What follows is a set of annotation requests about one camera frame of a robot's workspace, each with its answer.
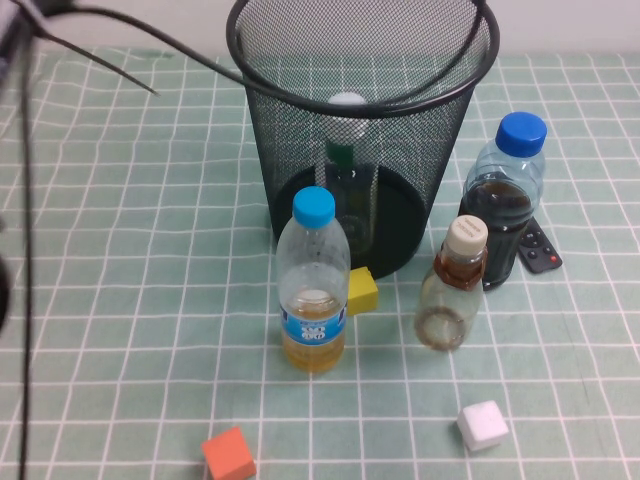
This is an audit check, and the black remote control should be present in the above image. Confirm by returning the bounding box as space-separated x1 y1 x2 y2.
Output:
517 215 564 275

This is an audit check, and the white cube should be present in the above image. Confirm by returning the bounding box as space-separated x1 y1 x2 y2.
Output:
456 399 511 454

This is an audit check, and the thin black cable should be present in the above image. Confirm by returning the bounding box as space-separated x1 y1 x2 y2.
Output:
29 22 161 99

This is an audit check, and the green checked tablecloth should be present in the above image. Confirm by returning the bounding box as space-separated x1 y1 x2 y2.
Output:
0 47 640 480

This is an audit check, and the long black cable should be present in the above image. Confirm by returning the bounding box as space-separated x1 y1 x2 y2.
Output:
16 29 39 480

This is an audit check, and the blue-capped bottle dark liquid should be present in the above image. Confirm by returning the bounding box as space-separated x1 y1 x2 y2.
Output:
457 111 549 292

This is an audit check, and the thick black cable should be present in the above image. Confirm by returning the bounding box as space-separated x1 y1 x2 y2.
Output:
47 4 251 86

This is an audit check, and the clear bottle white cap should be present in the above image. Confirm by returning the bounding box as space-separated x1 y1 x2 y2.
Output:
314 92 381 257

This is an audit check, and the yellow block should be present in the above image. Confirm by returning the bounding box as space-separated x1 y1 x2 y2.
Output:
346 267 380 317

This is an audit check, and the black mesh wastebasket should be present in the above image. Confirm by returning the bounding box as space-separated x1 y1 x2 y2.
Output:
225 0 501 281

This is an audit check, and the orange cube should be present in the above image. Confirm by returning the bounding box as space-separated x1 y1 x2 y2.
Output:
201 426 258 480

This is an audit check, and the light-blue-capped bottle yellow liquid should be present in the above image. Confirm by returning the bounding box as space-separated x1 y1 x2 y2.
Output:
275 186 352 375

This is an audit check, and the beige-capped bottle brown neck wrap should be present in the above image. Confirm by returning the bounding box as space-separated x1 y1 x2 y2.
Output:
413 214 490 352

